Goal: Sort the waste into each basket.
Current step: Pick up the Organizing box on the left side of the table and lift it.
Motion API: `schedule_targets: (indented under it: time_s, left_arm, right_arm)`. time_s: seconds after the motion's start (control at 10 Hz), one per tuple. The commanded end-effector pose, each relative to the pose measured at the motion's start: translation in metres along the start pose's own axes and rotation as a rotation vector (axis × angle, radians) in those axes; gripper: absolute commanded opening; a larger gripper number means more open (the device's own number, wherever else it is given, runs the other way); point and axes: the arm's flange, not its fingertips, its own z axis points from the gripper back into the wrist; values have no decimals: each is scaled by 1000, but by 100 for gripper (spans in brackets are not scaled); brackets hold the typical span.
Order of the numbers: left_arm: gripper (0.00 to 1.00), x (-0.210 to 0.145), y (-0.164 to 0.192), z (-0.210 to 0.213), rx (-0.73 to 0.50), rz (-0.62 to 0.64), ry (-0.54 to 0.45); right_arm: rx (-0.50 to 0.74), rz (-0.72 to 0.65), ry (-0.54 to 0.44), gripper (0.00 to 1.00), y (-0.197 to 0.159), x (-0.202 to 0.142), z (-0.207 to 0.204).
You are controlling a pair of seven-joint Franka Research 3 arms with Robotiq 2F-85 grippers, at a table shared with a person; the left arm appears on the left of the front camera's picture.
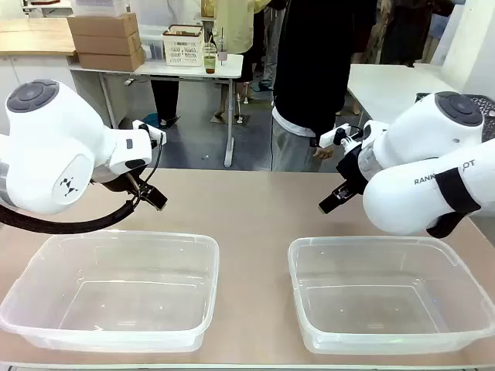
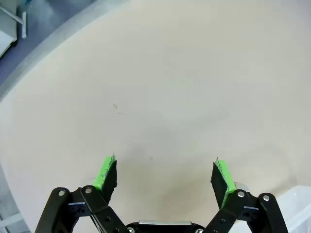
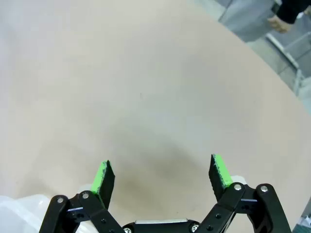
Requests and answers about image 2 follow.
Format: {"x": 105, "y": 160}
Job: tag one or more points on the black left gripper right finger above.
{"x": 219, "y": 184}

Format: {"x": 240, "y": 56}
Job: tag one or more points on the white metal furniture frame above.
{"x": 7, "y": 26}

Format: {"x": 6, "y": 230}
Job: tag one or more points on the small clear plastic container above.
{"x": 297, "y": 208}

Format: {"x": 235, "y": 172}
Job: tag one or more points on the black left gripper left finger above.
{"x": 109, "y": 180}

